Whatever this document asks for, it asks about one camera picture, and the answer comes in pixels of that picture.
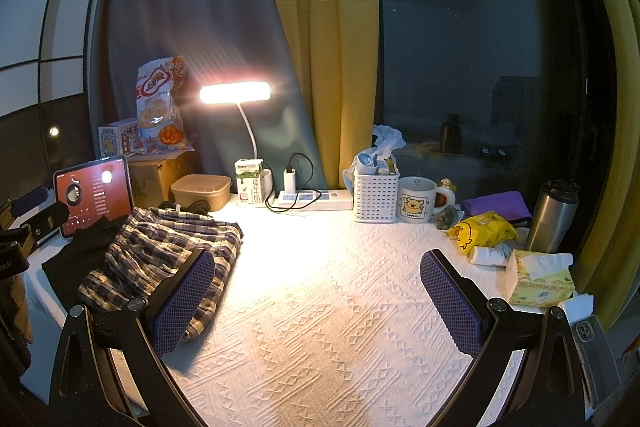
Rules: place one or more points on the white textured cloth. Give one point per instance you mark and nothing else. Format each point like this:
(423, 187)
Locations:
(325, 307)

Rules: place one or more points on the smartphone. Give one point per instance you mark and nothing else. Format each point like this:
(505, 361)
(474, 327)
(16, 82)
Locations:
(595, 359)

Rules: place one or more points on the steel tumbler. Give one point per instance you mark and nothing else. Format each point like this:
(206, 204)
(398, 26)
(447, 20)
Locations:
(552, 217)

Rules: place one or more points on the cardboard box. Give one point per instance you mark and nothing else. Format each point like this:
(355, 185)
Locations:
(155, 179)

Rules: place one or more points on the yellow curtain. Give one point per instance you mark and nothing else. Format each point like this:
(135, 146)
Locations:
(615, 107)
(325, 32)

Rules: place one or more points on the small printed carton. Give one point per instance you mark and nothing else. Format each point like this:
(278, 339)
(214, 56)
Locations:
(117, 139)

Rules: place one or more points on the white plastic basket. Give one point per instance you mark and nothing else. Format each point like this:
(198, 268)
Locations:
(376, 197)

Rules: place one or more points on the snack bag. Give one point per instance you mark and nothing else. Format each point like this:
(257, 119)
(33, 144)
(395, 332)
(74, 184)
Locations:
(160, 107)

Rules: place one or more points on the teal curtain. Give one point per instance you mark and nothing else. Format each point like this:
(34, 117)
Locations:
(200, 32)

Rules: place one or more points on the white charger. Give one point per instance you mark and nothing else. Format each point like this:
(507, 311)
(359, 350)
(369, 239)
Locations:
(289, 179)

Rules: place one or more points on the tissue box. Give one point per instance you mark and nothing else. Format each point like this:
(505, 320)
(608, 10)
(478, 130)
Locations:
(537, 279)

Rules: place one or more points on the brown bowl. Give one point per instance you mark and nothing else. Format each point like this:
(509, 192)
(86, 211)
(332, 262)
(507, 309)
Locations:
(200, 192)

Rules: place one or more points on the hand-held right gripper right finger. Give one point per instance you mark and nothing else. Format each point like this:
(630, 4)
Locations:
(450, 302)

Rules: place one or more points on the milk carton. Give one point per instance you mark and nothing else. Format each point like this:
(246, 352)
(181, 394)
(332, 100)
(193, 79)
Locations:
(249, 184)

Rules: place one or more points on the grey green stone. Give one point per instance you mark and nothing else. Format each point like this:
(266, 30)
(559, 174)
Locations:
(447, 218)

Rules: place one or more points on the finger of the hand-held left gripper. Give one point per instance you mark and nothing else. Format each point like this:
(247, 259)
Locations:
(31, 201)
(52, 217)

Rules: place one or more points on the blue white tube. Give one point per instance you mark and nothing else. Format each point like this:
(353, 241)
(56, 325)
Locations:
(367, 162)

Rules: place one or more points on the small yellow figurine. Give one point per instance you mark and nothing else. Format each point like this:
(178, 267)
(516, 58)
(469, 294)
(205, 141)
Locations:
(445, 182)

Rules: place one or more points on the white plastic bag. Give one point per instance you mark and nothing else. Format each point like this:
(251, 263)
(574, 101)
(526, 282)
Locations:
(389, 139)

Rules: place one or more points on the black cloth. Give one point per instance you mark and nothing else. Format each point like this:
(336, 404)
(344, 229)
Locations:
(82, 257)

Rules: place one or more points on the white power strip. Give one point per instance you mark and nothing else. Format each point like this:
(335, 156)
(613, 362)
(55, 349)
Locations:
(320, 199)

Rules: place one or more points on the purple cloth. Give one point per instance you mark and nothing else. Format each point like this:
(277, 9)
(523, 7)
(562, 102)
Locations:
(495, 207)

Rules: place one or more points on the plaid pants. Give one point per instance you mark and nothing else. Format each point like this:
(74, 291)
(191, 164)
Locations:
(150, 252)

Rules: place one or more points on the tablet with red screen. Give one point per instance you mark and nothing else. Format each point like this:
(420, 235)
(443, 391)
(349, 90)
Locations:
(92, 194)

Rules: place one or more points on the yellow packet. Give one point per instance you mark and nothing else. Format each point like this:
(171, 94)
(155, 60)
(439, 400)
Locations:
(482, 231)

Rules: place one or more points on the white desk lamp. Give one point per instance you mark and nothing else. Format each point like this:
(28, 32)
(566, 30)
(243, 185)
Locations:
(235, 93)

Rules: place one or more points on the white bear mug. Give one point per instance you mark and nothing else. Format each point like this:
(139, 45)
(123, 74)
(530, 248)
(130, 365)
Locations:
(417, 202)

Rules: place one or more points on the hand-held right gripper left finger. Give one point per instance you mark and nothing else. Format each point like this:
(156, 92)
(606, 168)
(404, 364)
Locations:
(185, 302)

